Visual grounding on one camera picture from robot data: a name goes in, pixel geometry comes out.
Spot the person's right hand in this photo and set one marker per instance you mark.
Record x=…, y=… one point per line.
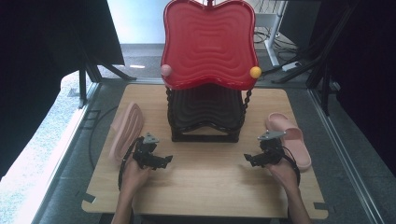
x=285, y=174

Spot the pink slipper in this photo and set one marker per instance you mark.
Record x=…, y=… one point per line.
x=295, y=140
x=127, y=130

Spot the aluminium floor rail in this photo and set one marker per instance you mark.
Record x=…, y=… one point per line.
x=342, y=155

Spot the dark curtain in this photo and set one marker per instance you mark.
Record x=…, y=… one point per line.
x=46, y=62
x=367, y=77

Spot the white desk leg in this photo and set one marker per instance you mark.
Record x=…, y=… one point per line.
x=274, y=37

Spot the black metal stand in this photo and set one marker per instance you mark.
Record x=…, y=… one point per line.
x=82, y=87
x=314, y=59

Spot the white power strip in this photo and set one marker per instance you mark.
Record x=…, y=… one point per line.
x=292, y=66

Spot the person's left hand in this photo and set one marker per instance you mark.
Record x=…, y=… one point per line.
x=132, y=177

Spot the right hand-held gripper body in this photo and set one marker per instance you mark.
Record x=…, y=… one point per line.
x=272, y=152

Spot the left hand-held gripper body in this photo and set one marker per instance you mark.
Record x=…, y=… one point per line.
x=144, y=152

